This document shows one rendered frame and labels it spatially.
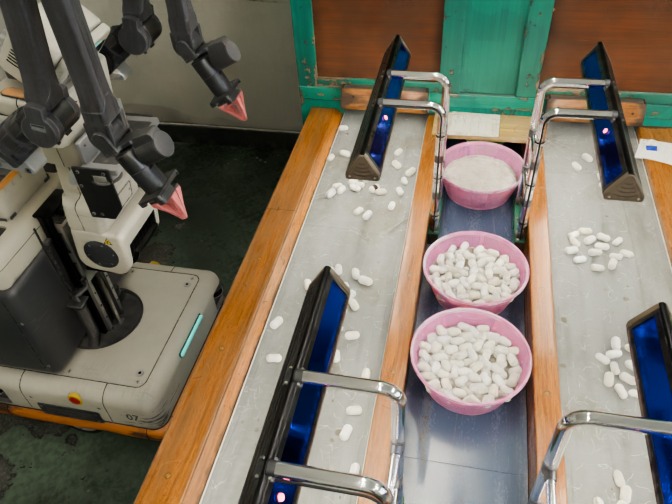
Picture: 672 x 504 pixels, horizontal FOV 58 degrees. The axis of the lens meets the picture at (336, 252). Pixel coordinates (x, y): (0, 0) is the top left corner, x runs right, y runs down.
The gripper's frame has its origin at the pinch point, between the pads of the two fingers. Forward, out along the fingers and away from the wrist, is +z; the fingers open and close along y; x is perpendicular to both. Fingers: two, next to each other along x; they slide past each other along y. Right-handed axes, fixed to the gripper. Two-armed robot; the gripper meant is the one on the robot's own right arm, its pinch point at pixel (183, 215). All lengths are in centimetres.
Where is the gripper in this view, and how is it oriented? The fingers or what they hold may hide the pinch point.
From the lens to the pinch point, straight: 144.1
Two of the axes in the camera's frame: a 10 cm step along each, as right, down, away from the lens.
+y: 1.9, -6.8, 7.0
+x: -8.4, 2.5, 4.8
